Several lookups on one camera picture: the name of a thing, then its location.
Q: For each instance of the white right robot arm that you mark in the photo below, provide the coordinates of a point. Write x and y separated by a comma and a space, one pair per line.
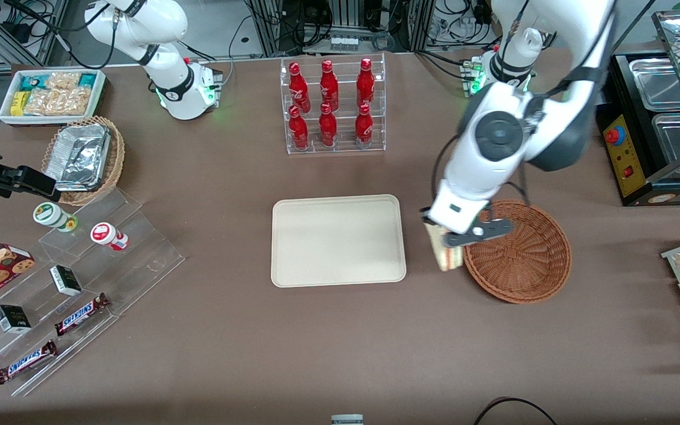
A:
163, 59

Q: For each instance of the large clear snack bag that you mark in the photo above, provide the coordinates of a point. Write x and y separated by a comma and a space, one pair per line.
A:
59, 101

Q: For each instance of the large teal snack packet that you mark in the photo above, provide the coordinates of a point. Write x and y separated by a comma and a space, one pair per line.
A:
33, 82

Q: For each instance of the white rectangular snack bin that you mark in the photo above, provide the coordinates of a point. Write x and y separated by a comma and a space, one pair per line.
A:
5, 115

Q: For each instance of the small grey device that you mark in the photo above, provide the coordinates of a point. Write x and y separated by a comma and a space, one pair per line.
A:
347, 419

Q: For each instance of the small tan wicker basket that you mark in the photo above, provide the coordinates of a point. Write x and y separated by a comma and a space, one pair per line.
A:
114, 162

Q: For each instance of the red cola bottle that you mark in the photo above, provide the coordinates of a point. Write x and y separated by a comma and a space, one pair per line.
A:
364, 128
329, 87
298, 88
298, 131
365, 85
327, 128

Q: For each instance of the white power strip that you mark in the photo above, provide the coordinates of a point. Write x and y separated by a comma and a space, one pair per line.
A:
344, 43

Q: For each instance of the beige plastic tray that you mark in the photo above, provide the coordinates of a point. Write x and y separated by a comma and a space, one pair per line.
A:
338, 242

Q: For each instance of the clear acrylic stepped display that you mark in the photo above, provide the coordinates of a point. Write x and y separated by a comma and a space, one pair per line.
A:
133, 265

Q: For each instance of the small black box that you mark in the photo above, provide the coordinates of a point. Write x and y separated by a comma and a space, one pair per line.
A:
12, 319
65, 280

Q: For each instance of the triangular sandwich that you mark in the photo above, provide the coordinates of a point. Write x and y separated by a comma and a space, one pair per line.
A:
449, 260

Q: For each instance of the small teal snack packet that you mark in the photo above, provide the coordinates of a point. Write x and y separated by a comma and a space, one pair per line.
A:
86, 80

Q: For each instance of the aluminium foil tray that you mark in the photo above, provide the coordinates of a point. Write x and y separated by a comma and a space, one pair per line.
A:
80, 156

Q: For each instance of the clear cracker packet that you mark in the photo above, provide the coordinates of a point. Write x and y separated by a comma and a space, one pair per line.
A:
62, 81

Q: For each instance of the brown Snickers bar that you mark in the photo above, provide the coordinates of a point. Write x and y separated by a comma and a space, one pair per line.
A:
80, 314
26, 362

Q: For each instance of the clear acrylic bottle rack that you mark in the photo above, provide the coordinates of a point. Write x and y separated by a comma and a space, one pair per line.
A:
343, 147

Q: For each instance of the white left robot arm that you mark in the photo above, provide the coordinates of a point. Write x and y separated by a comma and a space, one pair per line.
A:
493, 136

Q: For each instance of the aluminium frame rack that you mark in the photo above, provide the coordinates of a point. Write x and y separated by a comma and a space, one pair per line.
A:
269, 26

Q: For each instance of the yellow snack packet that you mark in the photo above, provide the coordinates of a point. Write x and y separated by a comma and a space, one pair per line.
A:
18, 103

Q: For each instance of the black food warmer machine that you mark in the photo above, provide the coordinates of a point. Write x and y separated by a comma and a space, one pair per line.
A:
626, 159

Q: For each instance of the green lid yogurt cup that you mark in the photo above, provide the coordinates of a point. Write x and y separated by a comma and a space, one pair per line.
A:
51, 214

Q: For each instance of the large brown wicker basket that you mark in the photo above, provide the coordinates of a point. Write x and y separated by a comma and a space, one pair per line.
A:
523, 265

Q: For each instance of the red lid yogurt cup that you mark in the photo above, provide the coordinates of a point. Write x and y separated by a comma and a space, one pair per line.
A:
104, 233

